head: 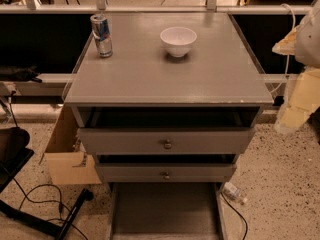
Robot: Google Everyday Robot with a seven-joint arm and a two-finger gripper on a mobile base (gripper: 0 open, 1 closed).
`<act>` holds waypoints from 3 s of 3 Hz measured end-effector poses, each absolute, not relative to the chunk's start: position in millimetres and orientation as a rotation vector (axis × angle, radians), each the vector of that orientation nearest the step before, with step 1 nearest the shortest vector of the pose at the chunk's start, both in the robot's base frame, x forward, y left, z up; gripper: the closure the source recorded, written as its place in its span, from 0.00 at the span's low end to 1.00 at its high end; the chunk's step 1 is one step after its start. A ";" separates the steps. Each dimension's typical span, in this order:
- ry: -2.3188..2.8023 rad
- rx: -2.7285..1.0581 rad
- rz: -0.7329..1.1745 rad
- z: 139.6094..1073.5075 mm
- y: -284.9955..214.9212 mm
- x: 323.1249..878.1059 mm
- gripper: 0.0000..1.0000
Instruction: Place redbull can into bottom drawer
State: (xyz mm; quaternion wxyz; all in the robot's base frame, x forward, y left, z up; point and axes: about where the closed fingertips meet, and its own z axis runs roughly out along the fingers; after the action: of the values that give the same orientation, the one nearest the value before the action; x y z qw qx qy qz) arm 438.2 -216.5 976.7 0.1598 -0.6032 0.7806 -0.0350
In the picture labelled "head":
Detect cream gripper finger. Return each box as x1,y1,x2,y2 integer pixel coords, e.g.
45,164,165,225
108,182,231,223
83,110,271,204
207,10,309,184
274,67,320,134
272,28,297,55

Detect silver blue redbull can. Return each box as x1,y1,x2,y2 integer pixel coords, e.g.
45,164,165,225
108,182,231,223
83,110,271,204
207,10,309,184
90,14,113,58

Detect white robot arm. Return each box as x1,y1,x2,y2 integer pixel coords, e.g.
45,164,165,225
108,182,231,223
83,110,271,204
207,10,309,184
272,7,320,134

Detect grey drawer cabinet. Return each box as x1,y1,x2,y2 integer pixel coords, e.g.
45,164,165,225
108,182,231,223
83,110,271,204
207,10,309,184
63,11,275,185

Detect grey top drawer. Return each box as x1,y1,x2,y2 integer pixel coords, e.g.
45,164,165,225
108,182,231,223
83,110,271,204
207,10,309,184
78,107,258,155

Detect grey drawer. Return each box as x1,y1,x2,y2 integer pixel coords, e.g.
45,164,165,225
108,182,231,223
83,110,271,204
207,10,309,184
106,183,228,240
96,154,236,183
78,107,258,155

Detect grey bottom drawer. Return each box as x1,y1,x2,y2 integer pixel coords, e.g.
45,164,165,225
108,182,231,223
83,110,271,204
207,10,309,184
106,183,228,240

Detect grey middle drawer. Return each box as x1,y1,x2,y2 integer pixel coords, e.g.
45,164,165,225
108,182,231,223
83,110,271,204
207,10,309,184
96,154,236,183

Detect white ceramic bowl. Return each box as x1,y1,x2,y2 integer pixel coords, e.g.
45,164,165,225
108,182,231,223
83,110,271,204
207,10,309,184
160,27,197,58

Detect cardboard box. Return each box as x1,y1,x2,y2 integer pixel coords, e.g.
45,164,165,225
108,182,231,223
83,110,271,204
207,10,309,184
44,106,101,185

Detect white cable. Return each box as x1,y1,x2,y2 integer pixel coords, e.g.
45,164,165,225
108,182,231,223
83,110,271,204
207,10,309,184
269,3,298,95

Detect black floor cable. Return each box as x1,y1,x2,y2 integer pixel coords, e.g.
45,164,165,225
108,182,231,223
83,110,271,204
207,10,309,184
221,193,249,240

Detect metal frame rail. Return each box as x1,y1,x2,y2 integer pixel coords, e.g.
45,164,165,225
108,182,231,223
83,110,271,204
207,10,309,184
0,0,320,16

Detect black stand with cable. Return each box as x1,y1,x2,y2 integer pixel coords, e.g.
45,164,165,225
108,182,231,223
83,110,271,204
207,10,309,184
0,127,95,240

